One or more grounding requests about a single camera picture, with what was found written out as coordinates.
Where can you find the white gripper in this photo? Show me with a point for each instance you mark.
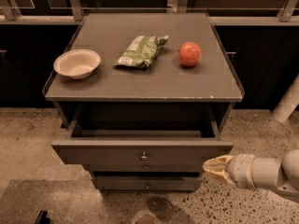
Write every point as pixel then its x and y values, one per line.
pixel 241 170

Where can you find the grey top drawer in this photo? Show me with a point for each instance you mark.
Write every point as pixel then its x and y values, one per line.
pixel 115 147

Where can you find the grey drawer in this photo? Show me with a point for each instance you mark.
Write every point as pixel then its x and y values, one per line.
pixel 185 168
pixel 147 182
pixel 115 147

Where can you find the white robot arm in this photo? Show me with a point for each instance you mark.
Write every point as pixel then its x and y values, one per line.
pixel 279 175

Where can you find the round metal drawer knob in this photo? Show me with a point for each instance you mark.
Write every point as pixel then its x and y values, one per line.
pixel 144 156

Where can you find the grey bottom drawer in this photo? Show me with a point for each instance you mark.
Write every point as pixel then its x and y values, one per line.
pixel 147 182

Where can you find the grey middle drawer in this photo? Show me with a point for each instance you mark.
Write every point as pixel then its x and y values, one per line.
pixel 185 168

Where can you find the grey drawer cabinet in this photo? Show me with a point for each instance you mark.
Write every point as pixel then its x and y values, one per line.
pixel 166 96

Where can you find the red apple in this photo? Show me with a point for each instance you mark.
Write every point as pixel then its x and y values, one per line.
pixel 189 54

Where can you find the green chip bag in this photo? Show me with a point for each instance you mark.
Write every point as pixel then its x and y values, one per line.
pixel 142 51

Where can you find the beige paper bowl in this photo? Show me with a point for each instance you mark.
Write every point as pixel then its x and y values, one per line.
pixel 77 63

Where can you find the black object at floor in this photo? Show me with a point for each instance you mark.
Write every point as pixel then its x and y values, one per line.
pixel 42 218

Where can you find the metal railing frame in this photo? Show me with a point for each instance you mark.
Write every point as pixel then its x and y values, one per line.
pixel 220 12

